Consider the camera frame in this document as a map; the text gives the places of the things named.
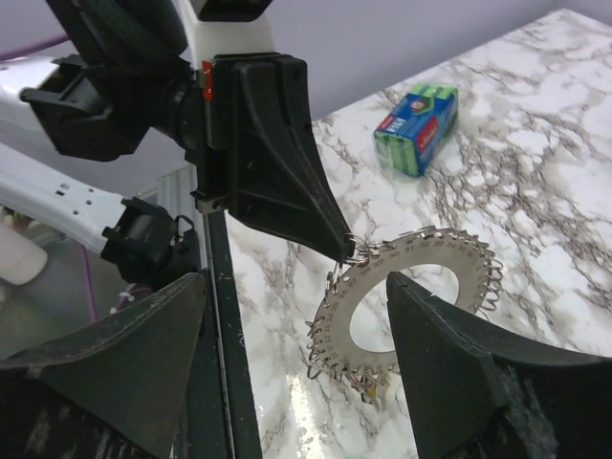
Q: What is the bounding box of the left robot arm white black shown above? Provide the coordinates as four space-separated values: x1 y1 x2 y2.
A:
1 1 355 263

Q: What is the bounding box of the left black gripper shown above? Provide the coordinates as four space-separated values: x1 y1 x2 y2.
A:
160 52 355 262

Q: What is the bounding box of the green blue sponge pack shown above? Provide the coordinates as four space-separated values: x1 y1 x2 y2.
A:
373 83 459 178

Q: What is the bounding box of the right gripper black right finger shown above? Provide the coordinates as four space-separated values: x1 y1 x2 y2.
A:
400 299 611 458

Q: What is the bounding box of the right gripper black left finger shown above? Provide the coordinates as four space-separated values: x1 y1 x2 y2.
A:
1 273 207 458

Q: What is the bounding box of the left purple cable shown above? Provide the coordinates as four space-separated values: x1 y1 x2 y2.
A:
0 33 144 317

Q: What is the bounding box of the bunch of keys with tags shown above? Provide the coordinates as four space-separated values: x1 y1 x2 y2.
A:
347 365 398 411

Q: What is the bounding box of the metal toothed key ring disc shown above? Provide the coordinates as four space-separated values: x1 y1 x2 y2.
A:
307 226 503 390

